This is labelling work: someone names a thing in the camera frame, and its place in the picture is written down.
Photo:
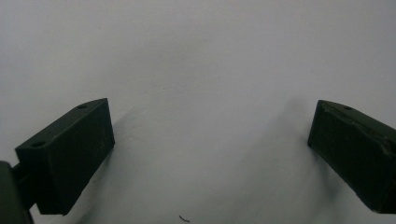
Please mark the small dark thread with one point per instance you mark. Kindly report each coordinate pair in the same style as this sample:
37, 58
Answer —
184, 219

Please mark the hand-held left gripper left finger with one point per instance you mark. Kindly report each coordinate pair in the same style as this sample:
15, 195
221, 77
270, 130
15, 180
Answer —
62, 155

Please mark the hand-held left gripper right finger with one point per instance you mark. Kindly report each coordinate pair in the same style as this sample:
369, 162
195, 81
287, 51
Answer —
358, 155

